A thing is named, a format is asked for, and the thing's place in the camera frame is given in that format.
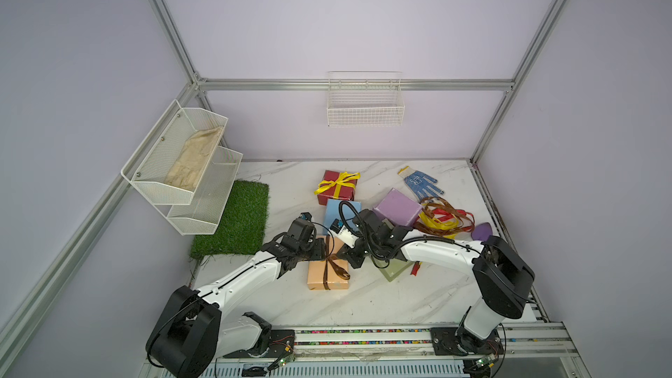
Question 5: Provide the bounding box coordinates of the white mesh shelf basket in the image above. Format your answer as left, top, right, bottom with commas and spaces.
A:
166, 146, 243, 236
121, 101, 229, 206

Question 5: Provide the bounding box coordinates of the beige cloth in basket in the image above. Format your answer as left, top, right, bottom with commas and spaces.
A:
164, 127, 224, 192

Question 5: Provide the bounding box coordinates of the lower white mesh shelf basket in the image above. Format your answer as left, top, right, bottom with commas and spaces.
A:
166, 146, 243, 236

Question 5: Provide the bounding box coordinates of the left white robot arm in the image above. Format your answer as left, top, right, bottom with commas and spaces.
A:
145, 217, 330, 377

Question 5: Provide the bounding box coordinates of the purple gift box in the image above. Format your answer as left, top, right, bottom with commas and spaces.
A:
373, 189, 422, 227

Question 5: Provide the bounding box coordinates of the green gift box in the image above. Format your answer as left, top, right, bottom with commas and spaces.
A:
378, 259, 414, 282

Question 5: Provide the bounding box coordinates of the aluminium front rail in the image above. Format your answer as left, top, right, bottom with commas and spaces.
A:
137, 322, 592, 378

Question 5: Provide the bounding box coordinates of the orange gift box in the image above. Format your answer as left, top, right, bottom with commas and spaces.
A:
306, 238, 351, 291

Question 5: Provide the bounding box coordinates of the blue gift box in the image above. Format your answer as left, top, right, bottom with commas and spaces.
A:
323, 199, 362, 231

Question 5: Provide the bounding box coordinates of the purple pink-handled spatula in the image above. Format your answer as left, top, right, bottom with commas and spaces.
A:
471, 222, 494, 242

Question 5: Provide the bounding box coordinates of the brown ribbon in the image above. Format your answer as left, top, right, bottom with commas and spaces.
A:
322, 237, 351, 291
413, 197, 475, 239

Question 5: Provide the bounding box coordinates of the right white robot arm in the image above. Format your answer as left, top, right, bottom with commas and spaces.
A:
338, 201, 536, 341

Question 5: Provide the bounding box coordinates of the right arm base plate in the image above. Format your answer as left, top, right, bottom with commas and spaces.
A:
430, 322, 504, 357

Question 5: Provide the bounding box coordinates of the white wire wall basket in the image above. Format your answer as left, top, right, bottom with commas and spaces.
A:
327, 71, 405, 128

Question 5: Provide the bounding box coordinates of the green artificial grass mat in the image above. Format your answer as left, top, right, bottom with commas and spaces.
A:
190, 180, 270, 260

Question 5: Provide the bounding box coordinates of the yellow ribbon on red box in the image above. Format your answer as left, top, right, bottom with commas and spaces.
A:
314, 171, 361, 199

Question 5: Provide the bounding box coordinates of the yellow ribbon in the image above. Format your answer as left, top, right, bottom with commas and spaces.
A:
414, 209, 463, 236
314, 171, 361, 199

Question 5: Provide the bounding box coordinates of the red gift box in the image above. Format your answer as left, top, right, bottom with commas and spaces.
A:
314, 171, 361, 206

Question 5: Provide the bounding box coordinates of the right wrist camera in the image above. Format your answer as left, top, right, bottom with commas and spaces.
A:
330, 220, 359, 248

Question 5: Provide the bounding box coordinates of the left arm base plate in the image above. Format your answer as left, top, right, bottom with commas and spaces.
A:
215, 311, 296, 359

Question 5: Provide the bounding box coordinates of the upper white mesh shelf basket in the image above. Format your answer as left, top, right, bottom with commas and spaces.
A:
121, 101, 229, 206

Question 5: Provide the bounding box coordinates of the blue dotted work glove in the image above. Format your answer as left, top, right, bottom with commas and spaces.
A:
397, 166, 445, 201

